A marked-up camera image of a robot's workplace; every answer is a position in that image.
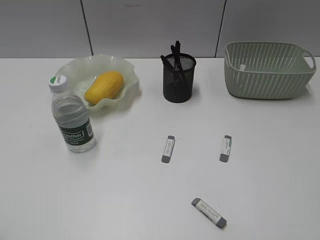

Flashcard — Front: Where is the grey white eraser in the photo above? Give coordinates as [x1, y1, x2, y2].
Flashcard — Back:
[219, 135, 232, 163]
[191, 197, 227, 229]
[161, 135, 176, 164]

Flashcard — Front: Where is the black marker pen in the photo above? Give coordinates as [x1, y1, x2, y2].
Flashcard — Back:
[174, 40, 183, 71]
[170, 45, 180, 71]
[160, 55, 175, 71]

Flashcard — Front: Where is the yellow mango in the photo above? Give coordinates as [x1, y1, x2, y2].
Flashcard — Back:
[84, 71, 124, 105]

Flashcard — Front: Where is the clear plastic water bottle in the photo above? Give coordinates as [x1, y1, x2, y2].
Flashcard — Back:
[48, 74, 96, 153]

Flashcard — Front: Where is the waste paper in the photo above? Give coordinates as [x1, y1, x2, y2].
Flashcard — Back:
[239, 64, 246, 71]

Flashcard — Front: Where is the grey white eraser front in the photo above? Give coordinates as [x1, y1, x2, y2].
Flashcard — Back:
[191, 197, 227, 229]

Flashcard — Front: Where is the black mesh pen holder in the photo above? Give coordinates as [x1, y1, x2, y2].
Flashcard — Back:
[162, 53, 197, 103]

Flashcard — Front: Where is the translucent green wavy plate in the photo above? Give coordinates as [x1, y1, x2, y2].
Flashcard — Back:
[56, 54, 141, 111]

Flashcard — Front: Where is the pale green plastic basket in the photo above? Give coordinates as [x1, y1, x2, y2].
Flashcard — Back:
[224, 41, 317, 100]

